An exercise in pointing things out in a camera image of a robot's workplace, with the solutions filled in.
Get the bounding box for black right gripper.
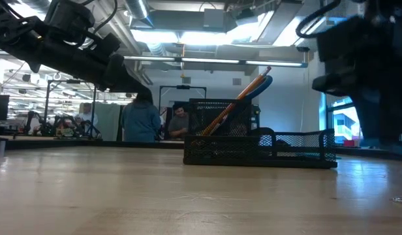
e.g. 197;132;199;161
318;58;402;155

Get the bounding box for blue-handled scissors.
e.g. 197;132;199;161
245;74;273;102

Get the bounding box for orange pencil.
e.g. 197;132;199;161
206;76;268;137
200;66;273;137

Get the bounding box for black mesh desk organizer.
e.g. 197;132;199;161
183;97;338;170

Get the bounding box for long ceiling light bar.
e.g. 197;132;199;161
124;55;309;69

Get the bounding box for person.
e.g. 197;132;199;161
167;102;191;140
77;102;99;131
121;91;162;143

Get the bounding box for grey partition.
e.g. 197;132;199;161
95;102;123;142

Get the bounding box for background robot rig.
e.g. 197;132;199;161
23;110;102;140

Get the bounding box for black background monitor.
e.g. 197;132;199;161
0;94;10;121

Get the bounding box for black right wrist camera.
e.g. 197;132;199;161
311;73;352;96

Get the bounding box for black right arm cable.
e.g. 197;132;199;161
295;0;343;39

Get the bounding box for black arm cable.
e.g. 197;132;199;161
88;0;119;35
295;0;343;39

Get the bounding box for black stand frame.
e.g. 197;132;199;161
44;79;98;138
158;84;208;114

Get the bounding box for silver ceiling duct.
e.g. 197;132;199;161
124;0;171;58

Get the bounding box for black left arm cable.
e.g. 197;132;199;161
88;0;119;35

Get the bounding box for black aluminium table frame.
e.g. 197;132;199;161
0;136;402;161

